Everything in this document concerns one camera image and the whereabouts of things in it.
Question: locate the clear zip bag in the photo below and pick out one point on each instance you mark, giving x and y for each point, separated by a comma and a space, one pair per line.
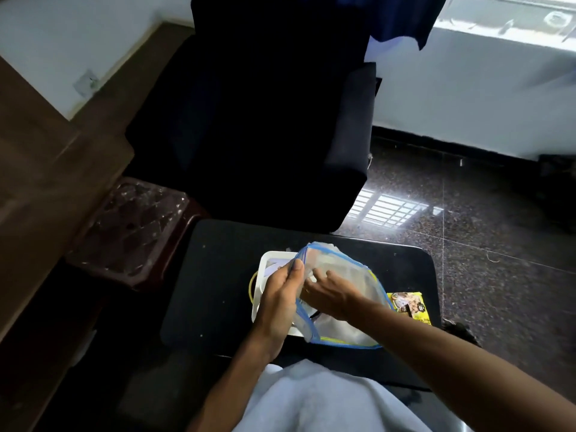
346, 274

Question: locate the person's left forearm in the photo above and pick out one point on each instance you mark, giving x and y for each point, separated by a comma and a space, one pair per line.
229, 395

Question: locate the yellow snacks packet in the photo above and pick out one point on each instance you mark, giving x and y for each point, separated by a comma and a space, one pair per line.
411, 305

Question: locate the brown plastic stool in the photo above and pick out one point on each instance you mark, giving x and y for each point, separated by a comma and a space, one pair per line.
130, 220

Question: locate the clear glass jar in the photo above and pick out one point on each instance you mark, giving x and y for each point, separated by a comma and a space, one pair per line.
556, 18

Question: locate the black armchair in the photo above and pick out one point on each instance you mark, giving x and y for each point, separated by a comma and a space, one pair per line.
247, 130

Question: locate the black round basket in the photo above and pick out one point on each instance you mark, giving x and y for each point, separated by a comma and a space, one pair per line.
456, 330

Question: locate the white wall socket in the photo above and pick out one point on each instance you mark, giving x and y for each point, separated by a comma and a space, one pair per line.
86, 83

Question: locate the blue curtain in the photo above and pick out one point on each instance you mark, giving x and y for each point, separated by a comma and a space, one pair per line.
405, 17

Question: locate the white printed tray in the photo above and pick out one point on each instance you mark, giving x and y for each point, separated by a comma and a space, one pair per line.
265, 260

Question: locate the person's right hand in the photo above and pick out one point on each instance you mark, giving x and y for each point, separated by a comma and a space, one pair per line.
333, 296

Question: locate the person's left hand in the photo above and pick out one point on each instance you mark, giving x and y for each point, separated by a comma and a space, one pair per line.
276, 310

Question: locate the person's white garment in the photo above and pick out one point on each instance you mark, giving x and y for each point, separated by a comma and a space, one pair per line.
324, 400

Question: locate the person's right forearm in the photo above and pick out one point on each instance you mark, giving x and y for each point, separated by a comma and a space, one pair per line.
450, 364

